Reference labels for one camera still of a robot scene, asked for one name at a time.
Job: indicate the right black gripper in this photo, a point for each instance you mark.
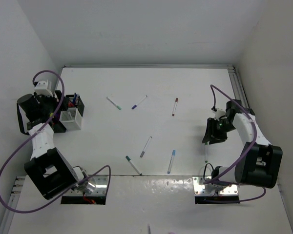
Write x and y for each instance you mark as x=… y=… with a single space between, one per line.
x=211 y=135

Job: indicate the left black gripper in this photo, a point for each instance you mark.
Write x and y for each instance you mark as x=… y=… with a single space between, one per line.
x=52 y=99

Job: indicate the green cap white marker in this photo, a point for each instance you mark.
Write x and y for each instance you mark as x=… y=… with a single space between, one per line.
x=206 y=152

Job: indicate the purple cap black highlighter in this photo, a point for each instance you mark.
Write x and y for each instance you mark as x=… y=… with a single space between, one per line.
x=56 y=118

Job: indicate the light blue cap marker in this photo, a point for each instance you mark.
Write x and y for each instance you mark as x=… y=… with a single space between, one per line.
x=171 y=162

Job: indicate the blue clear pen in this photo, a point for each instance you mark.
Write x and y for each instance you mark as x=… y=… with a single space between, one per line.
x=74 y=98

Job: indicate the dark red cap marker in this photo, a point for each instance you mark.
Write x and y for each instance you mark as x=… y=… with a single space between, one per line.
x=174 y=107

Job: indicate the grey tip white marker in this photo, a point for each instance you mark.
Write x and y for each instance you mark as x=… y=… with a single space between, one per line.
x=145 y=147

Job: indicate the mint cap white marker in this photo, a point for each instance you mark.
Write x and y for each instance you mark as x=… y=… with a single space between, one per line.
x=112 y=102

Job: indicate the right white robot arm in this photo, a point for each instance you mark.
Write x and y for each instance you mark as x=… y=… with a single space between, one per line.
x=259 y=162

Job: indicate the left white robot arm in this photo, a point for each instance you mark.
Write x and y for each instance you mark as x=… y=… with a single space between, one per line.
x=48 y=169

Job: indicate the black and white pen organizer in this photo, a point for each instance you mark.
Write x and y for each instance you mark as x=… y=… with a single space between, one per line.
x=65 y=124

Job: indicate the purple cap white marker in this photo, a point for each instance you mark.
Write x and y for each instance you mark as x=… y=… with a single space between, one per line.
x=139 y=102

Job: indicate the teal cap white marker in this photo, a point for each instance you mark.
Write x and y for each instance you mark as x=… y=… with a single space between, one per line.
x=133 y=166

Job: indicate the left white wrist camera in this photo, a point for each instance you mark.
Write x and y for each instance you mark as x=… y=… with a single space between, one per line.
x=43 y=88

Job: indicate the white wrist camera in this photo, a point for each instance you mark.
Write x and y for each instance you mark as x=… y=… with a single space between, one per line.
x=43 y=88
x=219 y=113

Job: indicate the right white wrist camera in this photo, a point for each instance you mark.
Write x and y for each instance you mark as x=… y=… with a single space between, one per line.
x=219 y=113

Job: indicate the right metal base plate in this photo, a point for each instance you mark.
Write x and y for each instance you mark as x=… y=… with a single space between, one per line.
x=201 y=189

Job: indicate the metal base plate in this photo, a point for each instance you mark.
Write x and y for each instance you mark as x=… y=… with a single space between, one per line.
x=96 y=186
x=201 y=189

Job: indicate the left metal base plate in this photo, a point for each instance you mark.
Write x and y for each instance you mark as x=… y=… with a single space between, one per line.
x=96 y=186

